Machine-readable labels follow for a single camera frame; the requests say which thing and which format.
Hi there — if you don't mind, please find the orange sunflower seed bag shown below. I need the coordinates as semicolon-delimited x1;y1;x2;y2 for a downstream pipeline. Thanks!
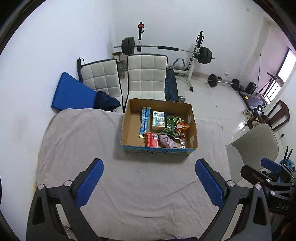
176;121;190;140

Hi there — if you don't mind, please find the lilac cloth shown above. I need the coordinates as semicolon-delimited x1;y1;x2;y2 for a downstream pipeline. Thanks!
159;134;181;149

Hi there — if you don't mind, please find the red snack bag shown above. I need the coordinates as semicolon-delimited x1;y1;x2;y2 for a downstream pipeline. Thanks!
144;132;159;148

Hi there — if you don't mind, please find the long blue snack packet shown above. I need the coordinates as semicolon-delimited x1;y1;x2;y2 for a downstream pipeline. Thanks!
138;106;151;138

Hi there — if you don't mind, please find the grey upholstered chair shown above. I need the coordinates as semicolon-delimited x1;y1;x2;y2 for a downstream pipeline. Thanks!
226;123;279;183

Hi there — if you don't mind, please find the dark wooden chair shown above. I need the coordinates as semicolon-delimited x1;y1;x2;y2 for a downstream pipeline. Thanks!
245;100;290;133

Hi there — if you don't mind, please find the grey table cloth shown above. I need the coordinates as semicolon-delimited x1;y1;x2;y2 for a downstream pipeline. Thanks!
37;109;231;240

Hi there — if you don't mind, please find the green snack bag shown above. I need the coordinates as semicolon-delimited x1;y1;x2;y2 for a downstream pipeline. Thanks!
160;115;184;138

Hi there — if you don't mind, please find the floor barbell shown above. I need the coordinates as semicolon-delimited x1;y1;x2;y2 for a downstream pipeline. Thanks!
207;74;241;91

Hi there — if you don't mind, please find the white blue tissue pack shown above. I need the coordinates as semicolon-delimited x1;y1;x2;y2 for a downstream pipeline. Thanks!
152;111;165;131

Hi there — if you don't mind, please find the open cardboard box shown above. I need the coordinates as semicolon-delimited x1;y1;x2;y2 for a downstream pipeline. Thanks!
121;98;198;155

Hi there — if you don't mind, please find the blue patterned bench pad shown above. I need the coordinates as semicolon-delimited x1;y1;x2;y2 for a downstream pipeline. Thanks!
165;69;179;102

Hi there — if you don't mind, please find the blue foam mat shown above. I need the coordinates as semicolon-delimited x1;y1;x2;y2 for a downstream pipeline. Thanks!
51;72;96;110

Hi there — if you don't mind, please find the dark blue cloth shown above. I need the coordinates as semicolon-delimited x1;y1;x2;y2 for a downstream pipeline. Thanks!
94;91;121;111

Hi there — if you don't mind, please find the barbell on rack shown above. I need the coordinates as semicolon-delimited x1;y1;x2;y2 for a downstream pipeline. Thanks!
115;37;215;65

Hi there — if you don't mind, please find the white weight bench rack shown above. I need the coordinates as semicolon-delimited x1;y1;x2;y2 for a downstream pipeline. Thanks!
137;22;204;92

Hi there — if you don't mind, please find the white quilted chair left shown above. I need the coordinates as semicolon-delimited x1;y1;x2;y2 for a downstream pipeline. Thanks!
77;58;123;105

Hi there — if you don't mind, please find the white quilted chair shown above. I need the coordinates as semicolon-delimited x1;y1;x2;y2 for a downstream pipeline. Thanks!
77;58;123;105
126;54;168;100

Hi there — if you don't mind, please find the white quilted chair right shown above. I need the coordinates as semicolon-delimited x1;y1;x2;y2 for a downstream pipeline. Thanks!
126;54;168;100

